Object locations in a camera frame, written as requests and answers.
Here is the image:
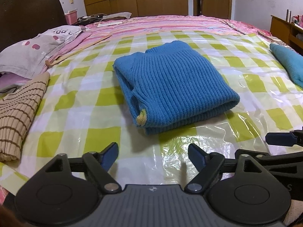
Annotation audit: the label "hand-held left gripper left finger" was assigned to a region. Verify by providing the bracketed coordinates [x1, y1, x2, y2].
[44, 142, 122, 193]

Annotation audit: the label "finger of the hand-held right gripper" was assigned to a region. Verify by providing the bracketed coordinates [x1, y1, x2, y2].
[265, 128, 303, 147]
[234, 148, 303, 179]

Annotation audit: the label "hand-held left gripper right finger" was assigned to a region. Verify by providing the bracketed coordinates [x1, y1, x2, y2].
[184, 143, 269, 193]

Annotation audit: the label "blue striped knit sweater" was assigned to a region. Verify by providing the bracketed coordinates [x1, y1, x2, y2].
[114, 40, 240, 135]

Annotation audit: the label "teal fleece garment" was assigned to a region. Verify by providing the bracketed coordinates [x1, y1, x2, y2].
[269, 43, 303, 89]

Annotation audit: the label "beige striped knit sweater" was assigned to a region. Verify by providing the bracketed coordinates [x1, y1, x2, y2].
[0, 72, 51, 162]

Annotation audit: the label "wooden desk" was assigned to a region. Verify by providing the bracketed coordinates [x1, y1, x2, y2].
[270, 15, 303, 53]

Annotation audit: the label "long wooden stick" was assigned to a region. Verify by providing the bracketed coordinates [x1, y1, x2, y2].
[45, 27, 112, 68]

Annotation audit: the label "lilac pillow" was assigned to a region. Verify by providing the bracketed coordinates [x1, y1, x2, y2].
[0, 73, 33, 94]

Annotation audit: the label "white long flat device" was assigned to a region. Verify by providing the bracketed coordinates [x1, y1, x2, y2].
[98, 21, 124, 28]

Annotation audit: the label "grey printed pillow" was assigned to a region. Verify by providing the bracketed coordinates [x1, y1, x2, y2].
[0, 26, 84, 79]

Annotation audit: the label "dark wooden nightstand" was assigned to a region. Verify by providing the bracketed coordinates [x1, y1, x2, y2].
[71, 19, 92, 26]

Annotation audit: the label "pink striped floral bedspread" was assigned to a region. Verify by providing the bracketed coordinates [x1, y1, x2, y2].
[0, 15, 288, 205]

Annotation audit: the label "grey folded cloth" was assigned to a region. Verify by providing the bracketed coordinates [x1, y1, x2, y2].
[102, 12, 132, 21]

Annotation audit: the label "pink box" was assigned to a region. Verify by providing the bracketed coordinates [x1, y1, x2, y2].
[65, 11, 79, 26]

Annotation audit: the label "wooden door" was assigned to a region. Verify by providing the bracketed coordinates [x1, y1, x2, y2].
[193, 0, 233, 19]

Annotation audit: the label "dark wooden headboard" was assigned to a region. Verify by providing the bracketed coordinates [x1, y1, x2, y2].
[0, 0, 66, 53]

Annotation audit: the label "charger cables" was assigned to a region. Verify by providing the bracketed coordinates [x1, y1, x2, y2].
[78, 14, 104, 21]

